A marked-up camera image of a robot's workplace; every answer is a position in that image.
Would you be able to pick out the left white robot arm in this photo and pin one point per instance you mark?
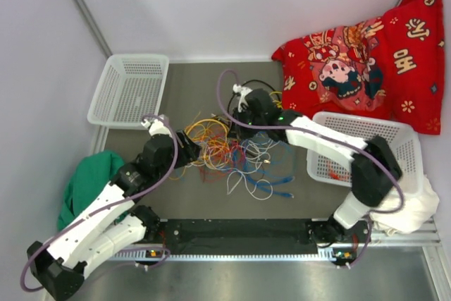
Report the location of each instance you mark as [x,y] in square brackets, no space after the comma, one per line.
[113,221]

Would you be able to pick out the left white plastic basket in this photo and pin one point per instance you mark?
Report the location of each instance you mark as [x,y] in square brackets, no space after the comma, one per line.
[130,86]

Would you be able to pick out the green cloth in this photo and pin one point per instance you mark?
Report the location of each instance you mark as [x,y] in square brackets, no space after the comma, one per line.
[89,179]

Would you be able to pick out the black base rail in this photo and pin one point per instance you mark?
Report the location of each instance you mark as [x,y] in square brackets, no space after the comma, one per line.
[221,240]

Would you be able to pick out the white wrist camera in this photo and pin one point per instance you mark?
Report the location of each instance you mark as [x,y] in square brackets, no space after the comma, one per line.
[241,91]
[155,126]

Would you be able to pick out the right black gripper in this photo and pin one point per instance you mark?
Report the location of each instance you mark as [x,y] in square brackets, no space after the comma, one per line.
[237,131]

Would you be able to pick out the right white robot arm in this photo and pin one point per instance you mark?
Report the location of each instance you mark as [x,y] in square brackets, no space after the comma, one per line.
[374,170]

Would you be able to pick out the white plastic basket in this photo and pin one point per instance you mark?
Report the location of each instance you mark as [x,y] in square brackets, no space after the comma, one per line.
[402,139]
[130,86]

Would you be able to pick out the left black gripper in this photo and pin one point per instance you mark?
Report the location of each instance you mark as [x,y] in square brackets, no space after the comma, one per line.
[190,151]

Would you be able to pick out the white cloth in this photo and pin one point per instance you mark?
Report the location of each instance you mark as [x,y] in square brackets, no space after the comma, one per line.
[416,211]

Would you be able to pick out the red printed pillow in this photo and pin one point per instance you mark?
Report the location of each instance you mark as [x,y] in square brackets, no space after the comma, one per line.
[390,67]

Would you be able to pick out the right white plastic basket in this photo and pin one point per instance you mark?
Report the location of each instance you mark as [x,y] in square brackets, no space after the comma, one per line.
[402,139]

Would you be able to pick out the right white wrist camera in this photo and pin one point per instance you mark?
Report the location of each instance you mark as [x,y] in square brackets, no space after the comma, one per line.
[241,91]

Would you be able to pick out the grey corner post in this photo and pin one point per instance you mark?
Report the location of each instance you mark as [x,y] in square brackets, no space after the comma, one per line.
[93,28]

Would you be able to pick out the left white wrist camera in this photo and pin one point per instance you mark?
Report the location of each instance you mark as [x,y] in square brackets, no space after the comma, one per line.
[155,126]

